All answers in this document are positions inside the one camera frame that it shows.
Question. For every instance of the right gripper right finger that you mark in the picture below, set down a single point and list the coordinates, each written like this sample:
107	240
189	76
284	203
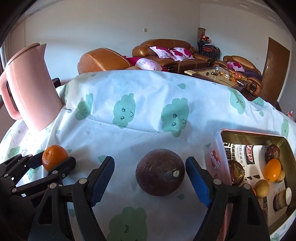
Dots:
213	195

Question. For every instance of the large orange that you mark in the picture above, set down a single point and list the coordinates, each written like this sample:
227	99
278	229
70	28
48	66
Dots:
53	156

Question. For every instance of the printed paper tray liner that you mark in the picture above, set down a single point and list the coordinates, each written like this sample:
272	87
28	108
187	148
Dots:
252	158

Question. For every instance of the pink electric kettle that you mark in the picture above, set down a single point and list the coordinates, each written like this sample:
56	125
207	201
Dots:
27	89

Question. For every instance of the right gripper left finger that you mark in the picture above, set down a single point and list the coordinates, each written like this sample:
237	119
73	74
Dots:
86	193

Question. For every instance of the white magenta floral pillow left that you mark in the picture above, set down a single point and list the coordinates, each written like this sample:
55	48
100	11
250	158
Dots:
161	52

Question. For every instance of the white cloud-print tablecloth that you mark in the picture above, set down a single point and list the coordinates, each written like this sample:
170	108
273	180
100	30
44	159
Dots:
127	113

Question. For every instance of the yellow-brown longan fruit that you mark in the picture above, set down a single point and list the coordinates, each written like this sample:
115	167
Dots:
261	188

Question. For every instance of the dark brown mangosteen fruit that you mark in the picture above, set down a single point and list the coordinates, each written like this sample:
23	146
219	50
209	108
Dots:
272	152

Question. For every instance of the dark brown passion fruit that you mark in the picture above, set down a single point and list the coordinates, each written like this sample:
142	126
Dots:
237	172

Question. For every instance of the brown leather armchair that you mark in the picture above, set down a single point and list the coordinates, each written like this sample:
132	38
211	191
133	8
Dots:
251	74
104	59

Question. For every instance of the large purple round fruit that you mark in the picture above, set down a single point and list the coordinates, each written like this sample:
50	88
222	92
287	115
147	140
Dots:
160	172

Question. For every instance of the white magenta floral pillow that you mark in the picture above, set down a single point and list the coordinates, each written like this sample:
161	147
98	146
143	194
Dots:
161	52
181	54

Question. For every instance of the orange tangerine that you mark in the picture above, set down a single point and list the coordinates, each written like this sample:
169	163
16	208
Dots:
272	170

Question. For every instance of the pink metal tray box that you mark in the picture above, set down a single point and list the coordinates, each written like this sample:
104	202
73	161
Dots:
218	167

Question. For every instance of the wooden coffee table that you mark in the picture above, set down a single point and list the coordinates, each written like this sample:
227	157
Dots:
218	75

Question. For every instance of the brown leather armchair far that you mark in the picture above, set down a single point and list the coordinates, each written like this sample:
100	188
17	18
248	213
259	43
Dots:
251	74

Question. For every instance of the long brown leather sofa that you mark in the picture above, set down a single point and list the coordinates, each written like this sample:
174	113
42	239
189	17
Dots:
199	61

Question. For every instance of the magenta pillow on far armchair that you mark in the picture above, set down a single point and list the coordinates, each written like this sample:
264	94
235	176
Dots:
235	66

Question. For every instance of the yellow-brown round fruit in tray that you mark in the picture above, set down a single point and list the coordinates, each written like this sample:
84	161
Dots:
281	176

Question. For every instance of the pink floral cushion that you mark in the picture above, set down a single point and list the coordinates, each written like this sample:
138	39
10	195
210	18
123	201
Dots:
148	64

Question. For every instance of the stacked black chairs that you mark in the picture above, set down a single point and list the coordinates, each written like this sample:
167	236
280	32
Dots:
208	49

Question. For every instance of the brown leather armchair near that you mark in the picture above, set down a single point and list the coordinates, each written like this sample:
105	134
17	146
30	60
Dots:
104	59

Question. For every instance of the white magenta floral pillow right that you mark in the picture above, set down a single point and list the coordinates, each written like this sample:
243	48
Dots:
181	54

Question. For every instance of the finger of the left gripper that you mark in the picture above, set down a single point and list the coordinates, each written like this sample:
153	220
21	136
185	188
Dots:
36	160
64	169

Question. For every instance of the brown wooden door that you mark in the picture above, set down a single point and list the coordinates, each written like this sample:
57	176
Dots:
275	69

